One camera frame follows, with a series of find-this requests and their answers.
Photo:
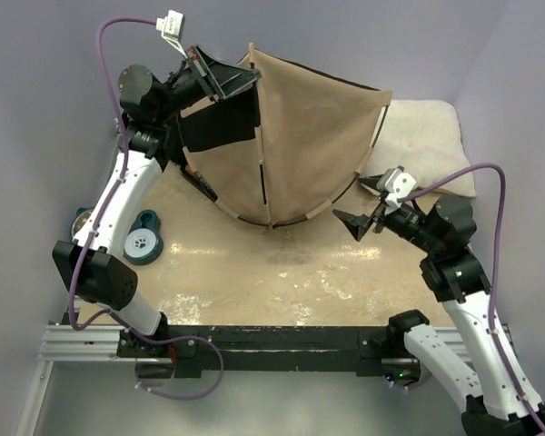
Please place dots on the beige fabric pet tent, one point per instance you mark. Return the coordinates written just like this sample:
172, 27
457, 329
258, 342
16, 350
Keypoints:
285, 91

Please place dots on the teal double pet bowl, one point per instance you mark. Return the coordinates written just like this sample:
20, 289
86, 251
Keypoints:
143, 244

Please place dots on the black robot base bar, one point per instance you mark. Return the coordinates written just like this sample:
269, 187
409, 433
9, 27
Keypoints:
366, 351

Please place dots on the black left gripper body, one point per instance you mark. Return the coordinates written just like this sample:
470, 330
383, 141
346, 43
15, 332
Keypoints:
202, 71

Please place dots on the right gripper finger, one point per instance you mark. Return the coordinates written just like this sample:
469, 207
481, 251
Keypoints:
357, 225
372, 184

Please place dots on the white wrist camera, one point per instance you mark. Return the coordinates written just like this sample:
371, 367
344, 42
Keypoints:
170, 28
396, 184

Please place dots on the black poker chip case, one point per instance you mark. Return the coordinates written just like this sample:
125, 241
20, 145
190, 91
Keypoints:
198, 182

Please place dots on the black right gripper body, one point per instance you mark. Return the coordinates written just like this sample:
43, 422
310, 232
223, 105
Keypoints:
379, 217

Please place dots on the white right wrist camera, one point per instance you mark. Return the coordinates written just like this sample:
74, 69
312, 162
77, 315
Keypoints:
396, 184

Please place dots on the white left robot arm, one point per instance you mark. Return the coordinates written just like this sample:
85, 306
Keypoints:
113, 218

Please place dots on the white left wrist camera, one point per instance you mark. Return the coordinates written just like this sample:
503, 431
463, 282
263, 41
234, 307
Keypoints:
170, 28

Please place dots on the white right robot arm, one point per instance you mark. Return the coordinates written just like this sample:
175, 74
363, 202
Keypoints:
491, 391

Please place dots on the white fluffy pillow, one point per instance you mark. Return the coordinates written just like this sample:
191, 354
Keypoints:
424, 137

